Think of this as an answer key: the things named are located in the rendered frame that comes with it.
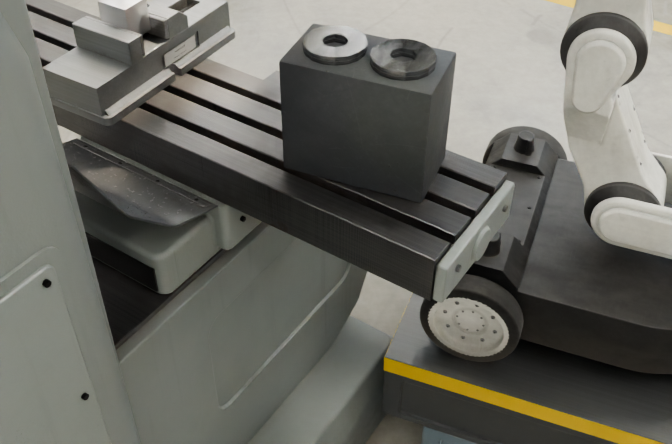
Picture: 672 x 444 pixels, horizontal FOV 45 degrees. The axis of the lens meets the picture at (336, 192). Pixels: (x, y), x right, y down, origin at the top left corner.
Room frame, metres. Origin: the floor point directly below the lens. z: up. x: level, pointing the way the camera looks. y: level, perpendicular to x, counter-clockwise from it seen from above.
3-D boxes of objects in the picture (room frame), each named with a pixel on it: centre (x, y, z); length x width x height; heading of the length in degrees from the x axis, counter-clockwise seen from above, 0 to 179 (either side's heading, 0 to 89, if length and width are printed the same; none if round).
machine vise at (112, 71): (1.27, 0.34, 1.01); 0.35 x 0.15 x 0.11; 149
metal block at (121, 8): (1.24, 0.36, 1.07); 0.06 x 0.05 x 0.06; 59
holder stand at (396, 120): (0.99, -0.04, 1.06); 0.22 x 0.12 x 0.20; 68
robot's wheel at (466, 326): (1.08, -0.27, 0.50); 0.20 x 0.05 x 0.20; 69
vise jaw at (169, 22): (1.29, 0.33, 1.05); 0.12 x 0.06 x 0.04; 59
